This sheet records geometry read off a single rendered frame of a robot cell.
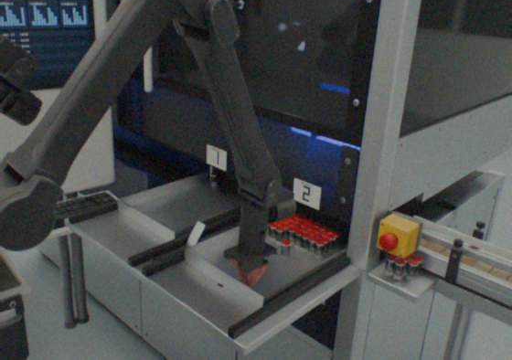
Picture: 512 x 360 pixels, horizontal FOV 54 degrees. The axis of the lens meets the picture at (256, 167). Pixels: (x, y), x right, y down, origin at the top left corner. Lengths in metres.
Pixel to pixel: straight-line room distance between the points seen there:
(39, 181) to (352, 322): 0.91
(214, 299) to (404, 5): 0.72
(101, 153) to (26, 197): 1.15
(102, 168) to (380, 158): 1.04
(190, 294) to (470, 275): 0.63
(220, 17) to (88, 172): 1.16
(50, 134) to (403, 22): 0.71
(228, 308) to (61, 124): 0.57
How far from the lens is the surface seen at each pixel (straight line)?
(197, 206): 1.51
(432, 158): 1.40
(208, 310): 1.09
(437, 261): 1.28
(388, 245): 1.15
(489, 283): 1.25
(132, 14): 0.70
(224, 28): 0.75
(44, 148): 0.68
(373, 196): 1.17
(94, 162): 1.81
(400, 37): 1.08
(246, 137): 0.89
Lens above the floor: 1.54
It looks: 21 degrees down
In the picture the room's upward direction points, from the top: 3 degrees clockwise
